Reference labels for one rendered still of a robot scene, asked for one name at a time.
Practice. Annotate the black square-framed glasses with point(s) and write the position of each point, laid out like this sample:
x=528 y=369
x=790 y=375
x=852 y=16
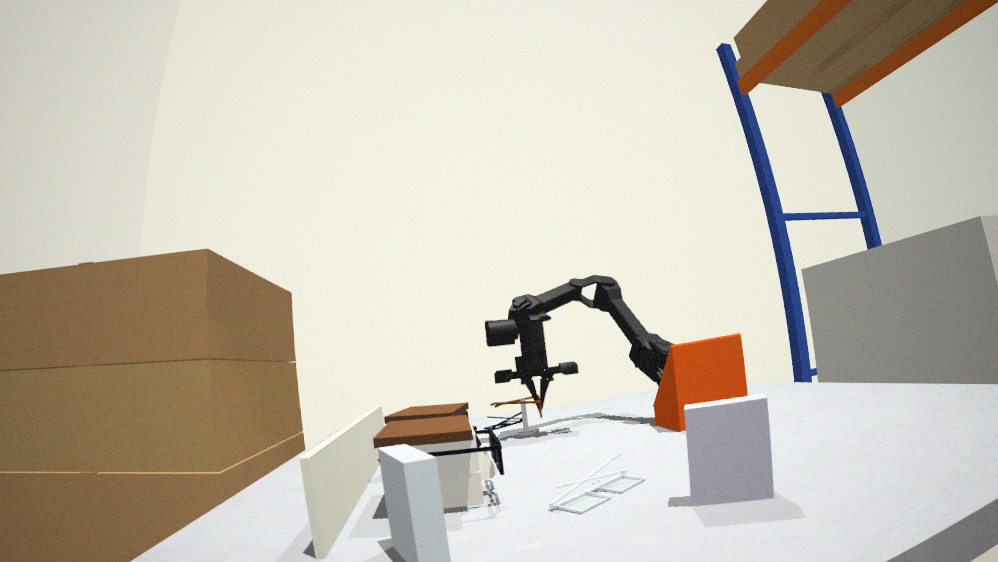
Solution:
x=505 y=423

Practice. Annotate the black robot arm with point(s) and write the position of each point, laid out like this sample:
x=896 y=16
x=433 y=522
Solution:
x=526 y=316

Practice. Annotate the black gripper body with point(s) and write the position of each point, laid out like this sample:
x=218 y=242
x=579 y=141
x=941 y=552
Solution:
x=534 y=357

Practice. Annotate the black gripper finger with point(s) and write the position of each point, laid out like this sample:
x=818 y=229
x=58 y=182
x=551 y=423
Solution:
x=544 y=384
x=531 y=387

